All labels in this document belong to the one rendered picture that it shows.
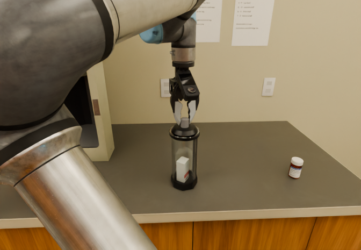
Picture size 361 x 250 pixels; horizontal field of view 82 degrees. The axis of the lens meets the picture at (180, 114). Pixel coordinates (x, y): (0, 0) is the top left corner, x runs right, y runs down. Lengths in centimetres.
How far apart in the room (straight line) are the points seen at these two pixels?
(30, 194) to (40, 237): 68
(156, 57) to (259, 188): 85
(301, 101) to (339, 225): 77
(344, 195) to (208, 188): 48
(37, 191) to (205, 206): 57
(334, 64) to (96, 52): 147
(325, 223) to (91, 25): 98
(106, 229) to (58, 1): 24
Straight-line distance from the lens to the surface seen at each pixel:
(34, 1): 22
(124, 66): 128
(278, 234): 97
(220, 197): 81
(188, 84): 62
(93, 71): 86
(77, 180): 29
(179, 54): 64
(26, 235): 99
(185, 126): 71
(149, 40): 55
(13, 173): 30
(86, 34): 22
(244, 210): 78
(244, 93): 137
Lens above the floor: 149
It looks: 23 degrees down
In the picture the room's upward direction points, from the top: straight up
